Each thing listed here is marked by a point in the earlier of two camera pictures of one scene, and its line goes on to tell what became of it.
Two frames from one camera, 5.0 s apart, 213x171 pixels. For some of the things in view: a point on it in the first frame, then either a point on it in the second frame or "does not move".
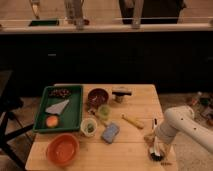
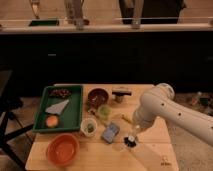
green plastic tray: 70,118 does not move
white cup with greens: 88,126 does not move
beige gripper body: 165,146 to 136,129
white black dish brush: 155,152 to 130,141
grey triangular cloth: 58,107 does not move
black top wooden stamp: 118,95 does not move
